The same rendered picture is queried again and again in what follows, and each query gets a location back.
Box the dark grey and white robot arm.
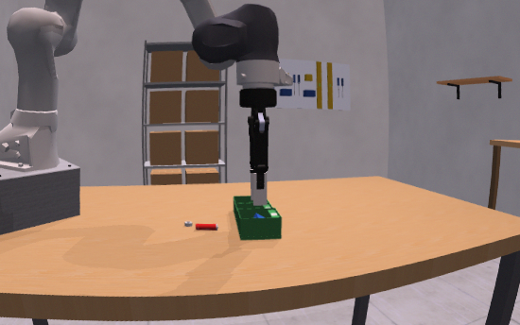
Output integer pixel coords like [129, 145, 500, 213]
[0, 0, 293, 172]

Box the red aa battery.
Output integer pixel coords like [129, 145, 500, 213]
[196, 224, 218, 231]

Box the green three-compartment bin rack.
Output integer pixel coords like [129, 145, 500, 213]
[234, 196, 282, 240]

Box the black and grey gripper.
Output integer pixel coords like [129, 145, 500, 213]
[239, 88, 277, 206]

